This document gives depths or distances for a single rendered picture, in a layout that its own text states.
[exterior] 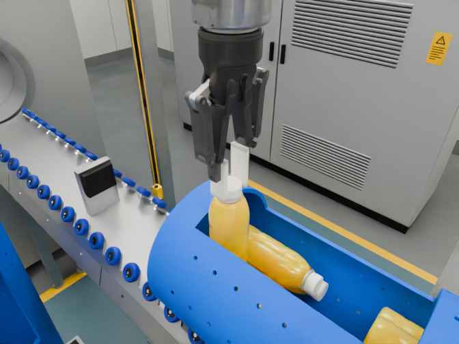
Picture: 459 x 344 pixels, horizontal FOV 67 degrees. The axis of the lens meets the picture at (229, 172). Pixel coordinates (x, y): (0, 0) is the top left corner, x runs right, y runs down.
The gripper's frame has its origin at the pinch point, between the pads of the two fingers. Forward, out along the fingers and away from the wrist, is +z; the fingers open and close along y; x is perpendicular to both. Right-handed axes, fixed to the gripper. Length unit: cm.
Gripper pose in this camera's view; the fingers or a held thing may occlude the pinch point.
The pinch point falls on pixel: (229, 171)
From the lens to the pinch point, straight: 51.1
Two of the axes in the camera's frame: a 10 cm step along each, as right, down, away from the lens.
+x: 7.4, 3.9, -5.4
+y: -6.7, 4.3, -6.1
